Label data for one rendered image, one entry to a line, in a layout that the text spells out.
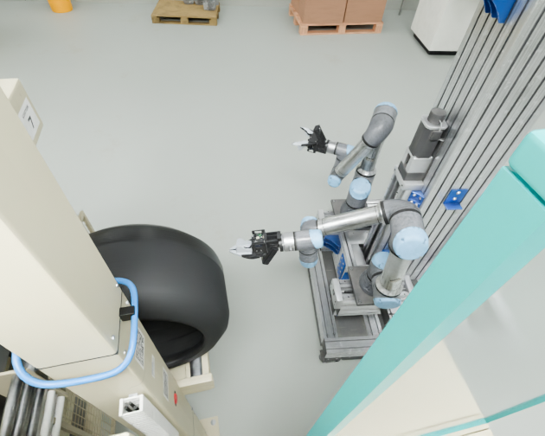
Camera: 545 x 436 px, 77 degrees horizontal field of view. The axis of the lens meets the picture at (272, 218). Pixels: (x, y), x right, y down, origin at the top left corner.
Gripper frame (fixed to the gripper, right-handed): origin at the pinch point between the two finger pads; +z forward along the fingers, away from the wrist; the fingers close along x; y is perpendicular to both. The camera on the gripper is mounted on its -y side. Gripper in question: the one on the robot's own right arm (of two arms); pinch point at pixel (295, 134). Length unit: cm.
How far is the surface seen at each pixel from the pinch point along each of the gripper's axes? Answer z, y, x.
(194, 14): 289, 142, 344
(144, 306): -1, -54, -130
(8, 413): 25, -36, -165
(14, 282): -11, -105, -141
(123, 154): 186, 110, 23
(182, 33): 285, 148, 298
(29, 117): 46, -78, -100
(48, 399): 29, -17, -161
